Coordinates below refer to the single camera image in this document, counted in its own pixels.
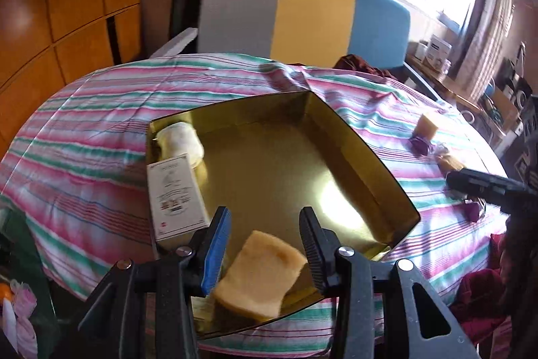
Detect dark red cloth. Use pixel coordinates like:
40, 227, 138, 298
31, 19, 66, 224
334, 54, 398, 80

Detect white carton boxes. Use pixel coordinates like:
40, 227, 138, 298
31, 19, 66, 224
414, 33, 454, 72

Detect red garment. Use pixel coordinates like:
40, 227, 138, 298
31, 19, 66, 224
450, 233, 517, 347

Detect striped curtain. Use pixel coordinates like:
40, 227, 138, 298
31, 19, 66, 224
458, 0, 517, 99

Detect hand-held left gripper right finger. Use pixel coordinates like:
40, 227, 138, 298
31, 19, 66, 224
298, 207, 480, 359

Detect cluttered wooden desk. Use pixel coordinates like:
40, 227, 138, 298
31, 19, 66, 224
406, 52, 524, 141

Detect white rolled cloth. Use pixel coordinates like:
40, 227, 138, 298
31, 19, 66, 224
156, 122, 205, 166

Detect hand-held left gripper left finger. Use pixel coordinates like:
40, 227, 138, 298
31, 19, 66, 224
78, 205, 233, 359

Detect white printed carton box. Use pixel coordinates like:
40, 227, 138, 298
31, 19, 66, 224
146, 153, 211, 252

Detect pink and white cloth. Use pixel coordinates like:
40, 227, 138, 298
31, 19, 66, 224
2, 279, 40, 355

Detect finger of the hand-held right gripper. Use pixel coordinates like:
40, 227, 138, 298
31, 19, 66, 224
446, 169, 538, 213

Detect striped blanket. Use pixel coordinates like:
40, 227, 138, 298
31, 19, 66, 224
0, 53, 511, 359

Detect gold metal tin tray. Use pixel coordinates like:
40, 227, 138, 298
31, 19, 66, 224
145, 91, 421, 340

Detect white foam piece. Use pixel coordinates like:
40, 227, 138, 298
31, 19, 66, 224
149, 27, 199, 59

